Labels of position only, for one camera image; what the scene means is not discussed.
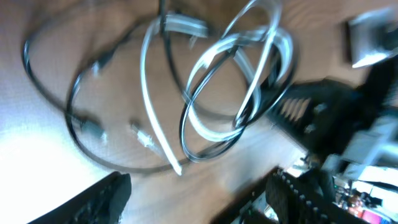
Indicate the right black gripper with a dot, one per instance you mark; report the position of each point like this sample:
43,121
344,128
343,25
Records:
323,115

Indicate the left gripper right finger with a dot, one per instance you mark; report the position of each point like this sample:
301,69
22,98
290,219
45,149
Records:
295,202

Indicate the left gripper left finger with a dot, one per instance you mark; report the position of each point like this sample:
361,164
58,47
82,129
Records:
103,202

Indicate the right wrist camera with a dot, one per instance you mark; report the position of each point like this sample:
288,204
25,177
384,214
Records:
371,37

